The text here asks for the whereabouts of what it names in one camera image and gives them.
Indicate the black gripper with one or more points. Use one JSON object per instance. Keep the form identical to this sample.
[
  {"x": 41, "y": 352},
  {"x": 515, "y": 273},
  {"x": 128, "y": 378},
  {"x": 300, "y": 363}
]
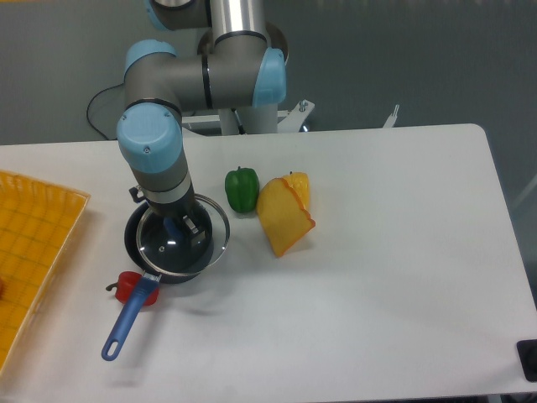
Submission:
[{"x": 185, "y": 209}]

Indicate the glass pot lid blue knob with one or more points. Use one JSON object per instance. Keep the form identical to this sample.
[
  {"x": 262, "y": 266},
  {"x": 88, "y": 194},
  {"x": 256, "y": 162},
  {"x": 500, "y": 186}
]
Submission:
[{"x": 164, "y": 245}]

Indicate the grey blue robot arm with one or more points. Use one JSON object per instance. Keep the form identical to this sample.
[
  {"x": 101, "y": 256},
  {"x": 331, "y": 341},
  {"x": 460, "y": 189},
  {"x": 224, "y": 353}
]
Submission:
[{"x": 149, "y": 132}]

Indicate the green toy pepper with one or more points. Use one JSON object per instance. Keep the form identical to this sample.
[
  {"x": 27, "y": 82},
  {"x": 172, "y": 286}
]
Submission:
[{"x": 242, "y": 189}]

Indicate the red toy pepper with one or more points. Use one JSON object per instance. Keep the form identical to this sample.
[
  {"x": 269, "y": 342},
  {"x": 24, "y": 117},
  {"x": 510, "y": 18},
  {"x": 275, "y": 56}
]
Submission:
[{"x": 124, "y": 285}]

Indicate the orange cheese wedge toy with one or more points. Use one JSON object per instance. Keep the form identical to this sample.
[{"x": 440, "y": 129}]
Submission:
[{"x": 282, "y": 215}]

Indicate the yellow toy pepper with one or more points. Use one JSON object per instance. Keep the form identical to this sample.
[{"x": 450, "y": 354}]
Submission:
[{"x": 300, "y": 183}]

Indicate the yellow plastic basket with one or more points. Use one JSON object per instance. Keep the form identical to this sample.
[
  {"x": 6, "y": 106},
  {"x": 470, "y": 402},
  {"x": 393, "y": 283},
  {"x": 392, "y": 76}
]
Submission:
[{"x": 37, "y": 220}]

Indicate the black object table corner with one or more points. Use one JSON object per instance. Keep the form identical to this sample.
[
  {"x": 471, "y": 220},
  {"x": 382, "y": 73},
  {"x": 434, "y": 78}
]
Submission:
[{"x": 527, "y": 350}]

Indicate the black pot blue handle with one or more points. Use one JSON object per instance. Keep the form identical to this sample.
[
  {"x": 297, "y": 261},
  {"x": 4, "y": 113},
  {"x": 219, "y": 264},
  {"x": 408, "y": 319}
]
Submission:
[{"x": 134, "y": 304}]

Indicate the white bracket behind table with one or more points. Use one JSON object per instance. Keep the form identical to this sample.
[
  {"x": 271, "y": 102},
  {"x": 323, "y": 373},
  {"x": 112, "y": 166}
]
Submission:
[{"x": 392, "y": 118}]

